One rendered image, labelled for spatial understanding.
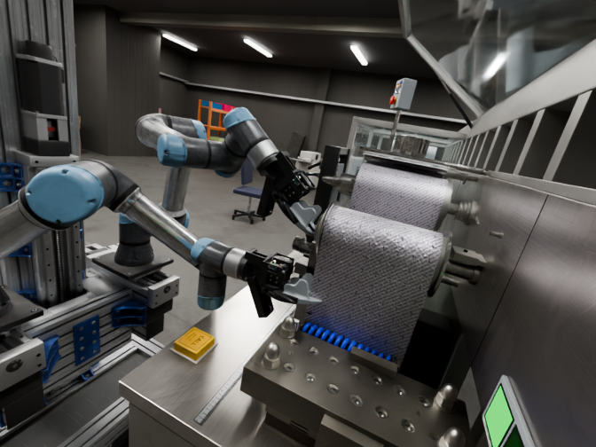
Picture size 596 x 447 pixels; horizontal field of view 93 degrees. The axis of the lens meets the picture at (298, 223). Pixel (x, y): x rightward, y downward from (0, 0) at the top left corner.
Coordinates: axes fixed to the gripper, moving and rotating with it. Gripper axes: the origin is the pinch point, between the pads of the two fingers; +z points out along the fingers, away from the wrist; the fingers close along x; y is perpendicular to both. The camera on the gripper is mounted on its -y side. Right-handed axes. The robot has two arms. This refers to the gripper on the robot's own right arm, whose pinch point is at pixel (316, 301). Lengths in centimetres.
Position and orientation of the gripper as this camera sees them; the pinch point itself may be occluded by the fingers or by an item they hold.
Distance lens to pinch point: 69.6
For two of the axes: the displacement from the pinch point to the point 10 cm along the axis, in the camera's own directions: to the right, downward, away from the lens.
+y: 1.8, -9.4, -2.9
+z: 9.1, 2.7, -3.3
